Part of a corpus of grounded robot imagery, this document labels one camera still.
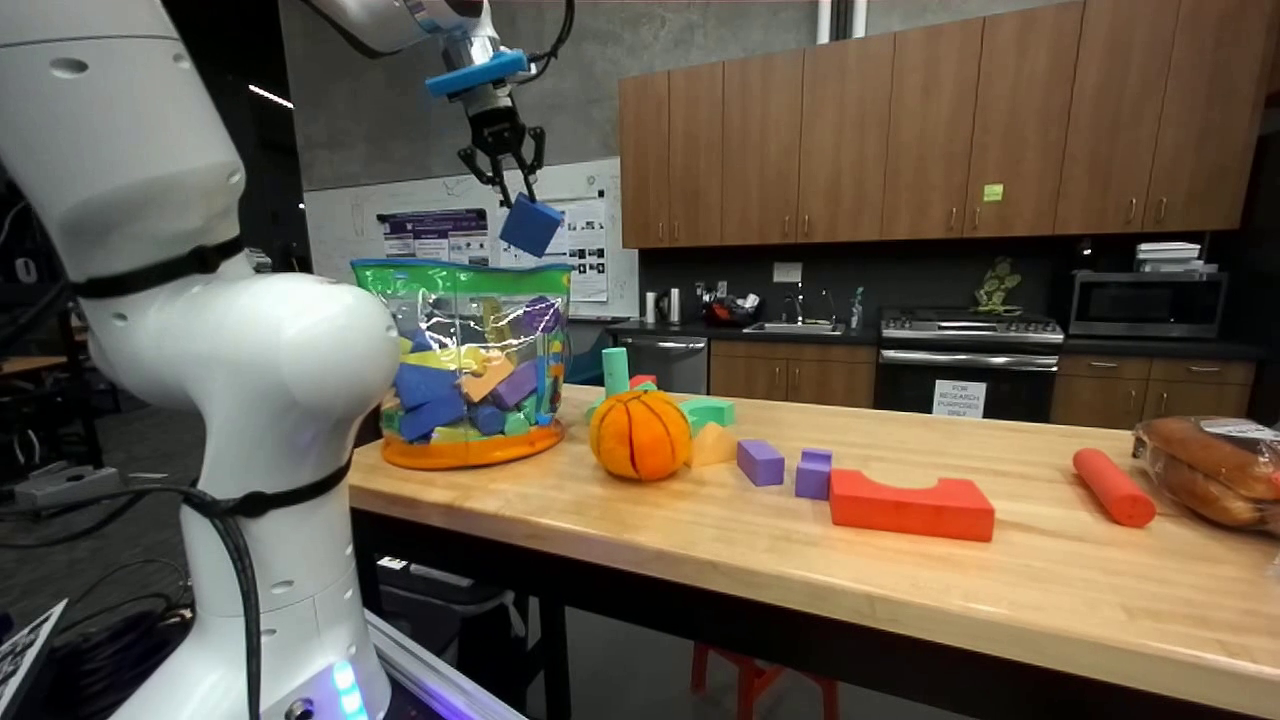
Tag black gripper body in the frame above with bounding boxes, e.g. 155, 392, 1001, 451
462, 101, 534, 164

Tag clear plastic toy bag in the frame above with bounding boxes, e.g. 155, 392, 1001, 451
347, 251, 579, 474

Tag tan foam block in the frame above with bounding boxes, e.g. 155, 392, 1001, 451
456, 353, 518, 407

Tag purple foam block in bag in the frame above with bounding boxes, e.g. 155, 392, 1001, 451
486, 361, 543, 411

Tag green cylinder foam block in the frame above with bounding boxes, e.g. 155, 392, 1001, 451
595, 345, 636, 398

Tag large blue foam block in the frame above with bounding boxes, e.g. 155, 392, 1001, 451
387, 363, 473, 443

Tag green flat foam block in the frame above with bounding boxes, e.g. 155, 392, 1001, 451
677, 392, 739, 435

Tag yellow foam block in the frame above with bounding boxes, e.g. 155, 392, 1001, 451
689, 419, 739, 470

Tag red arch foam block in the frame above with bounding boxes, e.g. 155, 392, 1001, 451
823, 465, 1001, 546

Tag red cylinder foam block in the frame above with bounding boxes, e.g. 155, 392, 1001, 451
1069, 443, 1158, 533

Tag whiteboard with posters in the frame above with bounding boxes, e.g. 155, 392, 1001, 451
298, 153, 623, 322

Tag steel dishwasher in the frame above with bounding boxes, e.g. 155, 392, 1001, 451
614, 327, 715, 398

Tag dish rack with pots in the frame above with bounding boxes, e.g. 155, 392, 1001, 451
689, 276, 768, 331

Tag orange foam ball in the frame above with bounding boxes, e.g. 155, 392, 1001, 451
585, 384, 701, 488

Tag steel kitchen sink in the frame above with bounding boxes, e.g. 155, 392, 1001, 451
739, 285, 848, 341

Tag wooden base cabinet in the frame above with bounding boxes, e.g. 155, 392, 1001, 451
702, 336, 881, 407
1048, 349, 1261, 433

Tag steel stove oven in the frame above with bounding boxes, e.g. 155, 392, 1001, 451
871, 309, 1069, 425

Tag green plant decoration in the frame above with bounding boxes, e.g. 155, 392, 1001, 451
966, 256, 1024, 318

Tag white paper on oven door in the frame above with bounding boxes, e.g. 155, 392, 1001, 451
927, 377, 991, 425

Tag grey box on floor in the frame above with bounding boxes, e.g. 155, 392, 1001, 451
8, 455, 128, 518

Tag round wooden stool orange legs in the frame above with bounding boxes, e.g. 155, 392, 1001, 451
684, 638, 843, 720

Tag steel microwave oven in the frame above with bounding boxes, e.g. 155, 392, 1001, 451
1062, 264, 1231, 345

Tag stack of white plates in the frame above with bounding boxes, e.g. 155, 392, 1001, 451
1130, 234, 1207, 276

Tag bagged bread loaf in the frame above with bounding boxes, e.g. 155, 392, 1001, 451
1127, 411, 1280, 543

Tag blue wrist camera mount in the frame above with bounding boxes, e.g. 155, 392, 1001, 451
419, 43, 534, 104

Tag wooden wall cabinets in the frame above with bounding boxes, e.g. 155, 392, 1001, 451
614, 0, 1280, 256

